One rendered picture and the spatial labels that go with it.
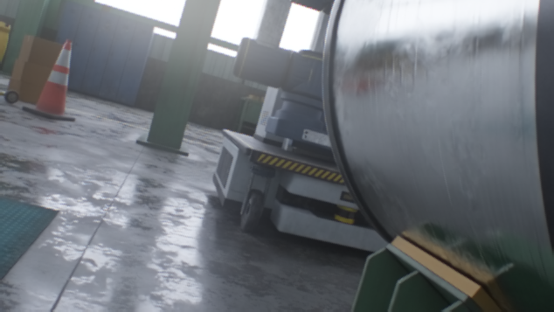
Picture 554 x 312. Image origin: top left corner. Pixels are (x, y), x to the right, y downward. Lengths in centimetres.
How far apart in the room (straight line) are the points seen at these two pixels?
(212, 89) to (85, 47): 295
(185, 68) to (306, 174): 246
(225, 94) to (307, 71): 880
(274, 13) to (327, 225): 99
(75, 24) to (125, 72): 145
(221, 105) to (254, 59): 879
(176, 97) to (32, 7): 659
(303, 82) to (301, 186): 55
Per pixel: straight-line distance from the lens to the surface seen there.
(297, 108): 217
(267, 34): 218
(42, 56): 542
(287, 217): 189
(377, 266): 107
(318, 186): 190
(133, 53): 1046
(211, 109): 1090
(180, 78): 411
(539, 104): 54
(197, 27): 416
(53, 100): 443
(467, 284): 86
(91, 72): 1054
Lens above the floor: 46
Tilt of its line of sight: 2 degrees down
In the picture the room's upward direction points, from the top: 16 degrees clockwise
